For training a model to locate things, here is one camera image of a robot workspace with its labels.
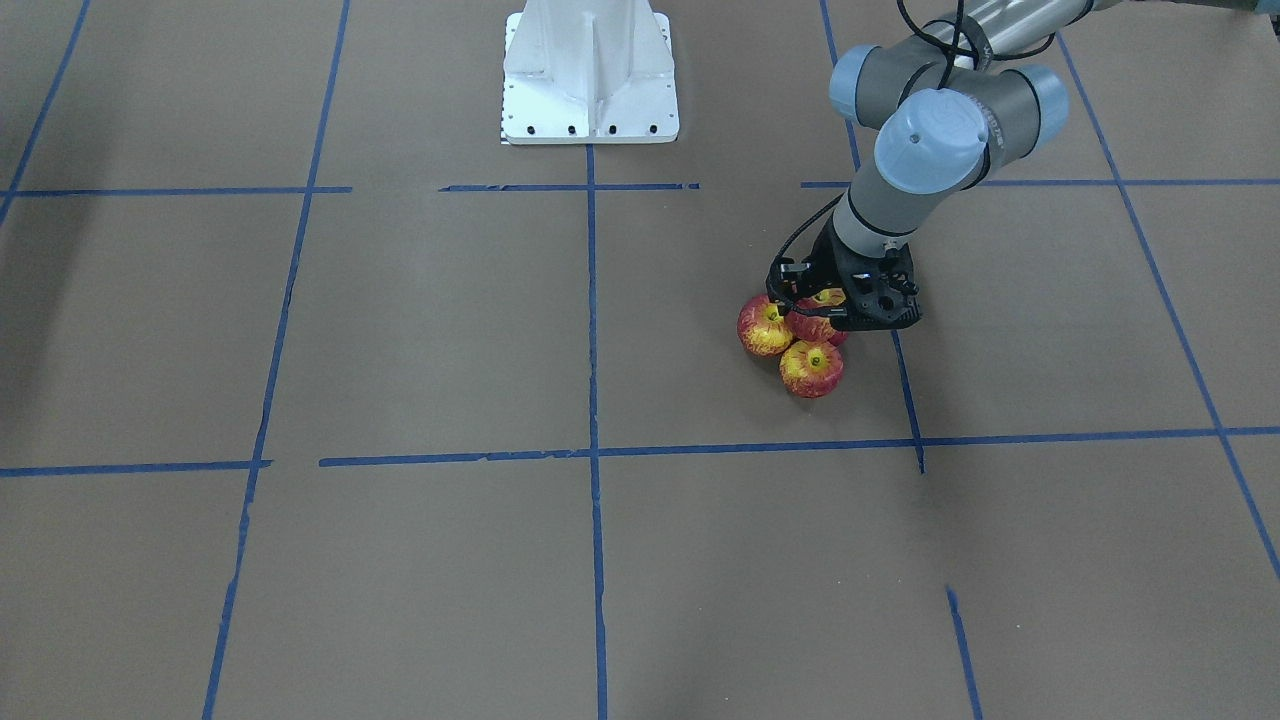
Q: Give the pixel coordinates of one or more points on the red yellow apple carried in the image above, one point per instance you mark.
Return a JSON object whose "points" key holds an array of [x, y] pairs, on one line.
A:
{"points": [[813, 328]]}

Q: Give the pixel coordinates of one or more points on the red yellow apple near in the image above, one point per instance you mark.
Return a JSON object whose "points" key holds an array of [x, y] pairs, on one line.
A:
{"points": [[811, 369]]}

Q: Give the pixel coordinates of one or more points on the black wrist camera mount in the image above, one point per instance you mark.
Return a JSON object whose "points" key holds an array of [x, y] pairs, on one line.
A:
{"points": [[881, 293]]}

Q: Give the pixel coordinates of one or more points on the brown paper table mat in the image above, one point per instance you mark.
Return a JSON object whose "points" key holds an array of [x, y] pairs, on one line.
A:
{"points": [[319, 402]]}

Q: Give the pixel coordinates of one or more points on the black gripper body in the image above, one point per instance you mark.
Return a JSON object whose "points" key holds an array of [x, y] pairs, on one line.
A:
{"points": [[829, 255]]}

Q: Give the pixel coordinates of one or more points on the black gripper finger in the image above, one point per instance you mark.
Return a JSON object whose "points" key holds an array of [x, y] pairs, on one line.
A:
{"points": [[789, 282]]}

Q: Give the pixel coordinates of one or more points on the red yellow apple far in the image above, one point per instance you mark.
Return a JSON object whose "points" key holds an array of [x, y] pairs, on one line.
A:
{"points": [[828, 297]]}

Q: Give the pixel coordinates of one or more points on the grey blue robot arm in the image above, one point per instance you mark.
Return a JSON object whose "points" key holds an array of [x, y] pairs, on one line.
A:
{"points": [[951, 104]]}

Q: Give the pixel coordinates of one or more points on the white pedestal column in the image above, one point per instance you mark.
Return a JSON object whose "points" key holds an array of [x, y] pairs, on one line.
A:
{"points": [[580, 72]]}

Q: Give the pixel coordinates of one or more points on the red yellow apple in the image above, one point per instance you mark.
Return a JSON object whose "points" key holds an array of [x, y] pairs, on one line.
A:
{"points": [[828, 297], [762, 328], [811, 369]]}

